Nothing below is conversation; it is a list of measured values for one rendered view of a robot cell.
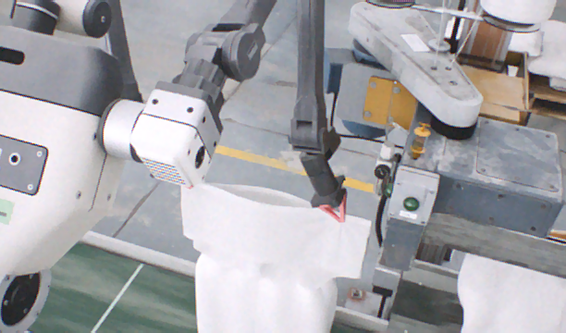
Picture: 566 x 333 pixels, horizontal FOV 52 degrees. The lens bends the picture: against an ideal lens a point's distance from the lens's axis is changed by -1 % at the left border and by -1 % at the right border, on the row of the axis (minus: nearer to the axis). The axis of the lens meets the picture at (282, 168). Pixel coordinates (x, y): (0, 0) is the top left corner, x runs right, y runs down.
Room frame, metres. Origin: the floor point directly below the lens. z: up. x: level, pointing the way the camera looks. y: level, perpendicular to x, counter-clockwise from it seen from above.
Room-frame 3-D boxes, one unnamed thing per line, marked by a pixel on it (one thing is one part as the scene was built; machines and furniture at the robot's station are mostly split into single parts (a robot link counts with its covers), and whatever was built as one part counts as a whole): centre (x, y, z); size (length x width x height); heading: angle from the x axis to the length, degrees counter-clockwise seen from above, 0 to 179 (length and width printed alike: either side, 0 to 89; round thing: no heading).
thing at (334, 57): (1.35, -0.12, 1.25); 0.10 x 0.08 x 0.12; 10
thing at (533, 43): (3.73, -1.34, 0.44); 0.66 x 0.42 x 0.14; 71
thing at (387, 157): (1.09, -0.24, 1.14); 0.05 x 0.04 x 0.16; 165
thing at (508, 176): (0.94, -0.39, 1.21); 0.30 x 0.25 x 0.30; 75
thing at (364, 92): (1.27, -0.27, 1.23); 0.28 x 0.07 x 0.16; 75
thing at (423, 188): (0.83, -0.24, 1.28); 0.08 x 0.05 x 0.09; 75
